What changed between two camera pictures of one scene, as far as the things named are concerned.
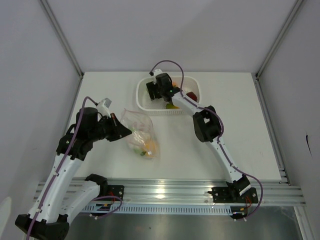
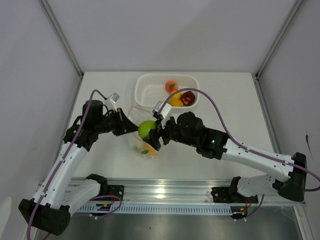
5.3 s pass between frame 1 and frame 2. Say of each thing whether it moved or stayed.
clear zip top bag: moved
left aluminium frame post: stayed
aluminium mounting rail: stayed
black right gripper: moved
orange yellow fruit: stayed
